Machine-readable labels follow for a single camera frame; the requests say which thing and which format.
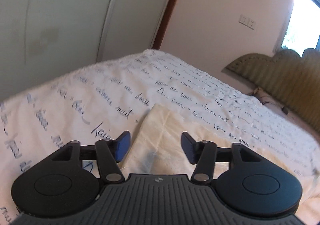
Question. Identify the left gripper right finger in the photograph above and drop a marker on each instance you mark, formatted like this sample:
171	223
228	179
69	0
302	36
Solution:
243	180

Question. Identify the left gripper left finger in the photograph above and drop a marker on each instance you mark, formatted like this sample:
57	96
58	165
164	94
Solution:
70	179

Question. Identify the cream fleece pants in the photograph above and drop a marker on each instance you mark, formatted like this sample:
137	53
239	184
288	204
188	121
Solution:
157	147

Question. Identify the small black device on bed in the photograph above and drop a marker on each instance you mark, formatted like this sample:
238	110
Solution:
285	110

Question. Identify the white script-print bed cover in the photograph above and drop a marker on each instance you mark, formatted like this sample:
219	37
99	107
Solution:
103	100

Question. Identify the olive green padded headboard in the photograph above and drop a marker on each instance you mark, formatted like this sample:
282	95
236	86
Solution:
290	78

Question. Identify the white wardrobe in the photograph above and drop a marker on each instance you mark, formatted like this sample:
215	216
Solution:
44	39

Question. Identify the white wall socket plate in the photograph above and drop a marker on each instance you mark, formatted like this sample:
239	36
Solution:
248	22

